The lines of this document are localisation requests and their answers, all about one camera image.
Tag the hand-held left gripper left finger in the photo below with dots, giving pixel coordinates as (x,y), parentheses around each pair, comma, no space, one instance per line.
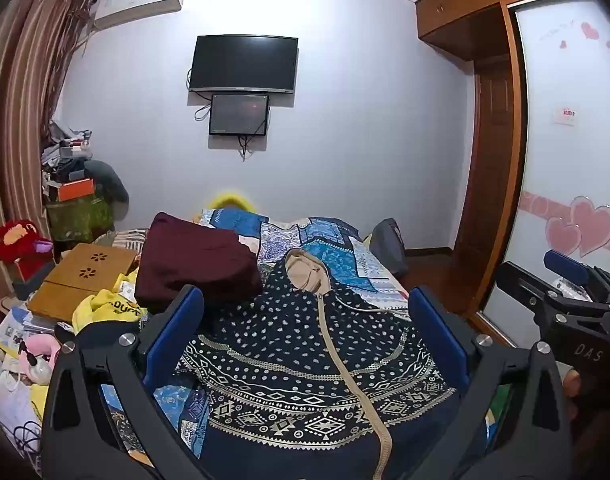
(177,332)

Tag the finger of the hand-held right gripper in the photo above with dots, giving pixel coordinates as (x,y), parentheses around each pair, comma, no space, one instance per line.
(565,265)
(517,282)

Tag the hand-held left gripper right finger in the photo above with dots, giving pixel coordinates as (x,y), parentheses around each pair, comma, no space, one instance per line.
(437,332)

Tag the navy patterned hooded garment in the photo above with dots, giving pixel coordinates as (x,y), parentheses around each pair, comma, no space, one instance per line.
(285,335)

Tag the person's right hand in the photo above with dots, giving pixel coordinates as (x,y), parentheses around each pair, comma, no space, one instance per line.
(573,384)

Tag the maroon garment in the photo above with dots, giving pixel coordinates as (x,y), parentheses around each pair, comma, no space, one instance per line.
(195,260)

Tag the yellow garment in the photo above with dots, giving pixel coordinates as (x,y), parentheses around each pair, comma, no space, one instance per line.
(105,305)

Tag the frosted sliding wardrobe door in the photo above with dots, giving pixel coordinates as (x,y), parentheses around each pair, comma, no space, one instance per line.
(560,185)

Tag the grey bag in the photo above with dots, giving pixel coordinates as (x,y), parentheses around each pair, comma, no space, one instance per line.
(387,245)

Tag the dark wooden door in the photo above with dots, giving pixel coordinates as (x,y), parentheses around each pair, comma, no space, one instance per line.
(485,170)

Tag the wooden lap desk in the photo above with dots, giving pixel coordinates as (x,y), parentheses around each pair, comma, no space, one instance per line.
(70,285)

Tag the blue patchwork bedsheet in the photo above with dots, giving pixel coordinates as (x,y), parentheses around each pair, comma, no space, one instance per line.
(330,255)

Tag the pink toy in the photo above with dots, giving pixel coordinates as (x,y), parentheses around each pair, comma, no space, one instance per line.
(40,350)

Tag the pink paper label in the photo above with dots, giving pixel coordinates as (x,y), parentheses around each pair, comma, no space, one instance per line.
(566,116)

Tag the green cloth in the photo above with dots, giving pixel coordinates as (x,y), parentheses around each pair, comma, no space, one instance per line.
(77,220)

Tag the red box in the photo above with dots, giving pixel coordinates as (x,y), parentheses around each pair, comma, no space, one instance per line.
(32,270)

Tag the pile of papers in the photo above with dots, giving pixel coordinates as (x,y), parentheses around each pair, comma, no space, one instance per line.
(15,325)

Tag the orange box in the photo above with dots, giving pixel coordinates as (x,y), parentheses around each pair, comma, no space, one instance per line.
(75,190)

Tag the white plastic bag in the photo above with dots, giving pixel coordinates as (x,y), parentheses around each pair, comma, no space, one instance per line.
(10,405)

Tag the red plush toy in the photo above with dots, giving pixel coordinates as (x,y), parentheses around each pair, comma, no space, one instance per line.
(15,240)

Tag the pile of clutter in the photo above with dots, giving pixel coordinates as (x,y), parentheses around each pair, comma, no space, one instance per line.
(60,155)

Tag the small black monitor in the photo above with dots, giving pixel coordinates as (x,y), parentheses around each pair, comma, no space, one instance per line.
(237,115)

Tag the wooden wardrobe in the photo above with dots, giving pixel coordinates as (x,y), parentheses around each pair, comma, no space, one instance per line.
(460,15)

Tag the striped brown curtain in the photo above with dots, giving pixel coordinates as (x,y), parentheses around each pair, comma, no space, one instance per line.
(20,85)

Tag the white air conditioner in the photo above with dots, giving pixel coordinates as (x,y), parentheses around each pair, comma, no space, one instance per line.
(135,5)

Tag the black wall television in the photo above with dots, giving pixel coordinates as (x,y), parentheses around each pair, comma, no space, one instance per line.
(242,62)

